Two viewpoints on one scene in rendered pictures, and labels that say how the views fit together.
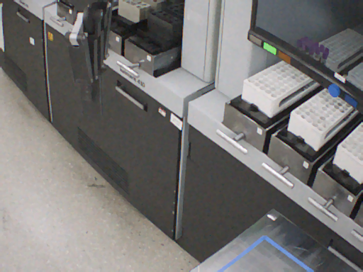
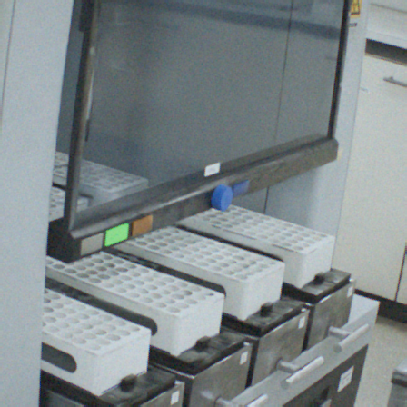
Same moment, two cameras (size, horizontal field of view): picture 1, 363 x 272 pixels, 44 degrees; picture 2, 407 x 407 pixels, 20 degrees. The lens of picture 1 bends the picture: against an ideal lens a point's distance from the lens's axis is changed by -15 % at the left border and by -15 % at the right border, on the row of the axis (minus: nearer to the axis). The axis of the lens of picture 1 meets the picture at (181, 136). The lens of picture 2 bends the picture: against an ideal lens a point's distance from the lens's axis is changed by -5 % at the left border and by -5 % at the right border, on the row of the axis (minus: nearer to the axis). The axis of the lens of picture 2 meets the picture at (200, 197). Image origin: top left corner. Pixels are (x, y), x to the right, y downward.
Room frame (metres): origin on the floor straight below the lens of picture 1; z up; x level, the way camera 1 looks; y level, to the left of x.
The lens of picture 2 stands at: (1.24, 0.95, 1.39)
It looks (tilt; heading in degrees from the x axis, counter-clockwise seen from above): 17 degrees down; 255
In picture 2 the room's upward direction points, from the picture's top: 7 degrees clockwise
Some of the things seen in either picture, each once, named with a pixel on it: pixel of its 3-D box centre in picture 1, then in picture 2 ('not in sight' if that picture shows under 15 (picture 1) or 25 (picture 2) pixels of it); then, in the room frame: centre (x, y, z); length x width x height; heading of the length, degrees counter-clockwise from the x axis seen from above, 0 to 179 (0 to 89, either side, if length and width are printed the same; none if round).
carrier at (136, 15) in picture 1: (130, 10); not in sight; (1.42, 0.18, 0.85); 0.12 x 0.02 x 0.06; 46
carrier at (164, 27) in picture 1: (162, 26); not in sight; (1.31, 0.08, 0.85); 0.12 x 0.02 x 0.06; 45
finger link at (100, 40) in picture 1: (93, 35); not in sight; (0.57, 0.12, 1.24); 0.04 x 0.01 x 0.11; 81
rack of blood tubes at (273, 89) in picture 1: (290, 81); (21, 322); (1.09, -0.28, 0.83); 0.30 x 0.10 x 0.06; 135
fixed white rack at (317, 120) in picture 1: (332, 110); (98, 292); (0.98, -0.38, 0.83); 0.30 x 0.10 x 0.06; 135
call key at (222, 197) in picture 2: (334, 91); (222, 197); (0.86, -0.33, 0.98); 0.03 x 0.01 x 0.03; 45
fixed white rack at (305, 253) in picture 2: not in sight; (226, 237); (0.77, -0.60, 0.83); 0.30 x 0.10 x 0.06; 135
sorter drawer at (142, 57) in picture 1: (215, 25); not in sight; (1.47, -0.09, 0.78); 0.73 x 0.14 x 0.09; 135
